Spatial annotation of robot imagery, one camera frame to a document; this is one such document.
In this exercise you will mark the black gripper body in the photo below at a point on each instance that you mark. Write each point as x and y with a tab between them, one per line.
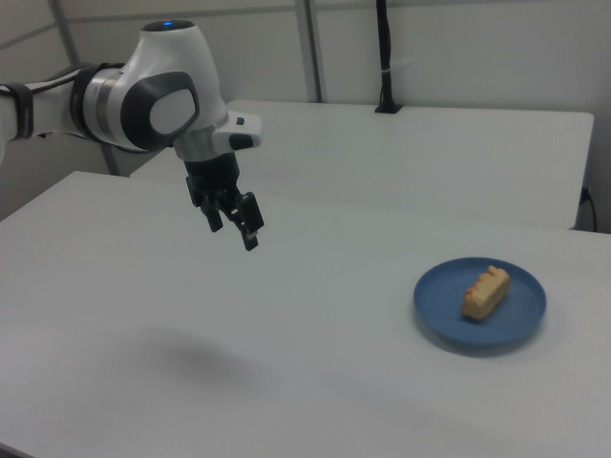
212	174

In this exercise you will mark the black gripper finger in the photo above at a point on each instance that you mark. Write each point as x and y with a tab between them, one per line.
248	217
213	214

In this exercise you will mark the tan bread piece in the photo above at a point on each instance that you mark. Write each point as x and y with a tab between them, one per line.
484	293

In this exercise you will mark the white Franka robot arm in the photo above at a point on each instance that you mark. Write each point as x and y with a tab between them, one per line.
162	71

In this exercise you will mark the blue round plate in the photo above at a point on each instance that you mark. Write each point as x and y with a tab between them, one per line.
439	296

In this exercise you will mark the grey vertical frame post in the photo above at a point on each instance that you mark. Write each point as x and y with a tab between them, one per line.
310	47

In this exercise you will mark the grey slanted frame post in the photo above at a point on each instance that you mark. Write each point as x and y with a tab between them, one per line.
71	43

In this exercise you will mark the black camera pole with clamp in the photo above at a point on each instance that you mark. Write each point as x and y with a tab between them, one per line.
385	43

